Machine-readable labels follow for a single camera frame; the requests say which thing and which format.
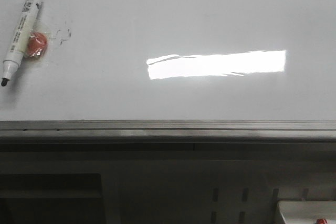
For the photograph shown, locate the white black whiteboard marker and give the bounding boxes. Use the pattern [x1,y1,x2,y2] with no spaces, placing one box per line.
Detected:
[1,0,43,87]

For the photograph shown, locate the white plastic marker tray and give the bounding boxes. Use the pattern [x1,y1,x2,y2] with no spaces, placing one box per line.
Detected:
[274,200,335,223]

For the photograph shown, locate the red round magnet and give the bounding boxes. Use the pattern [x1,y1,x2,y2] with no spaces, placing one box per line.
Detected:
[26,32,48,58]

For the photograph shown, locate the white whiteboard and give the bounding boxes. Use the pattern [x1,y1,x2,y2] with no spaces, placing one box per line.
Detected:
[1,0,335,121]

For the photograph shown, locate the grey aluminium whiteboard frame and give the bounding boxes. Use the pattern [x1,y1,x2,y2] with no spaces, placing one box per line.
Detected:
[1,120,335,144]

